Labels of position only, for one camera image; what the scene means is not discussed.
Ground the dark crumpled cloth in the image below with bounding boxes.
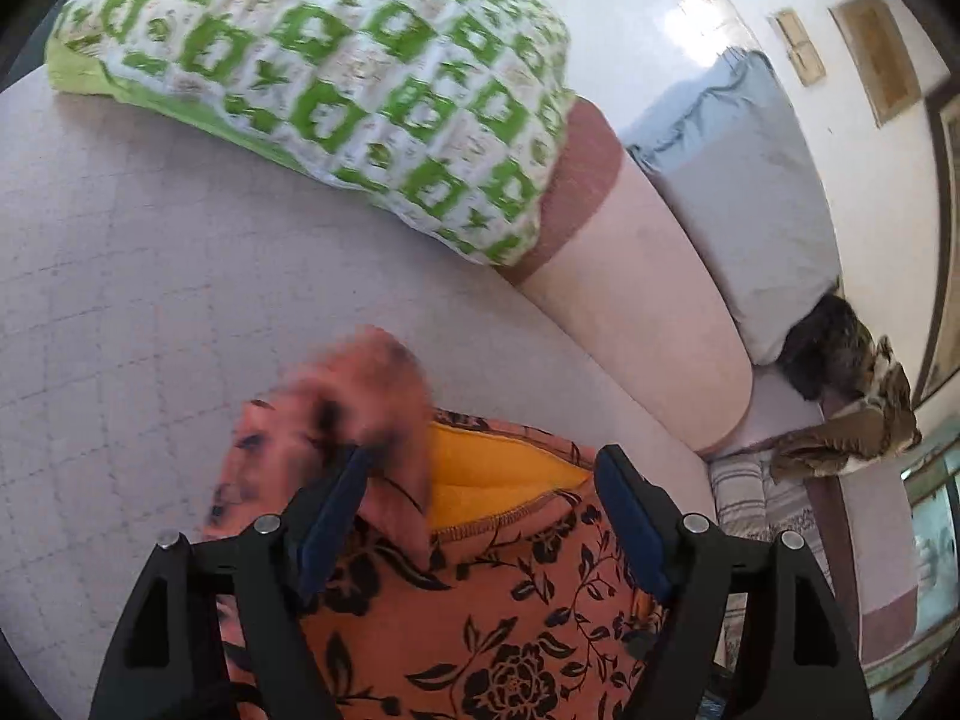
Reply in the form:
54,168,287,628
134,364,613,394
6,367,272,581
776,292,875,402

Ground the pink bolster cushion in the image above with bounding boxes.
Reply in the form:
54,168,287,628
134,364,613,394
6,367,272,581
499,99,755,455

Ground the large framed picture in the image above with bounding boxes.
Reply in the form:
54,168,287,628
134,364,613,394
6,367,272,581
921,90,960,402

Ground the green checkered pillow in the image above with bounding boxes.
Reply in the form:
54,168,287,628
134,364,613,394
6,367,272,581
43,0,577,268

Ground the pale quilted mattress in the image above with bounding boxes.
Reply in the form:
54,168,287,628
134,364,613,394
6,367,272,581
0,64,826,698

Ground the grey-blue pillow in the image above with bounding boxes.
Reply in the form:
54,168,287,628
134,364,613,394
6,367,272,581
624,51,845,367

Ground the striped folded cloth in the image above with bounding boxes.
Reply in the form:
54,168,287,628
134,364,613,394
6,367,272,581
709,454,822,541

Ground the brown patterned cloth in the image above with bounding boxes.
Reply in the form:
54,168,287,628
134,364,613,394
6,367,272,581
769,337,923,482

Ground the beige wall switch plate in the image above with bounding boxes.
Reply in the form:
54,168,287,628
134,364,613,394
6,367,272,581
772,9,826,87

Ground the sofa backrest with maroon band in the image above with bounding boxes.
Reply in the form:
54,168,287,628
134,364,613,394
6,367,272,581
810,397,927,665

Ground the orange floral shirt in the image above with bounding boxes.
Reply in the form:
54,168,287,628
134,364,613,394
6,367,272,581
199,325,676,720

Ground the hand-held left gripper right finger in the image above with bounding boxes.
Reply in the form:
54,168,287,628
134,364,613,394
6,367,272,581
595,444,875,720

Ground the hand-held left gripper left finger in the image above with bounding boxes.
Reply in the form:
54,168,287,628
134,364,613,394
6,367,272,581
88,444,370,720

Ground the small framed picture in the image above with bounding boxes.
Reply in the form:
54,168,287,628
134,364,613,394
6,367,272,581
829,0,922,127

